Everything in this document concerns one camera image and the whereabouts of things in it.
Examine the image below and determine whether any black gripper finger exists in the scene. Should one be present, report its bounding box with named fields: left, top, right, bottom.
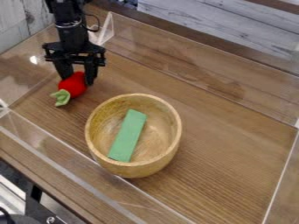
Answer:
left=84, top=63, right=99, bottom=86
left=53, top=60, right=73, bottom=80

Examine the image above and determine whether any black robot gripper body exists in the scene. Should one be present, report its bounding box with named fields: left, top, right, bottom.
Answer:
left=41, top=18, right=105, bottom=67

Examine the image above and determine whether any red plush strawberry toy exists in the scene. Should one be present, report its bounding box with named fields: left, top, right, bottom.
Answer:
left=51, top=72, right=87, bottom=107

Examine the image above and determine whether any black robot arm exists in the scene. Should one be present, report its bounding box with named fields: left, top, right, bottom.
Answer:
left=41, top=0, right=105, bottom=86

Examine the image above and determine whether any round wooden bowl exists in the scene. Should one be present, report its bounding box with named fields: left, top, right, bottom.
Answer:
left=84, top=94, right=183, bottom=179

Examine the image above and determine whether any green rectangular block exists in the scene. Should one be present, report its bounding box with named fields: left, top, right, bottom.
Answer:
left=107, top=109, right=147, bottom=162

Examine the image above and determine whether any clear acrylic corner bracket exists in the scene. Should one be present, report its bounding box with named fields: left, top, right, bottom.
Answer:
left=88, top=12, right=115, bottom=46

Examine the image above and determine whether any black table leg bracket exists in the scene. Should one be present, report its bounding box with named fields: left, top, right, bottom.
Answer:
left=24, top=185, right=67, bottom=224

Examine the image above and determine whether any black cable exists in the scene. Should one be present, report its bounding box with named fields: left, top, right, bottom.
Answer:
left=0, top=206, right=16, bottom=224

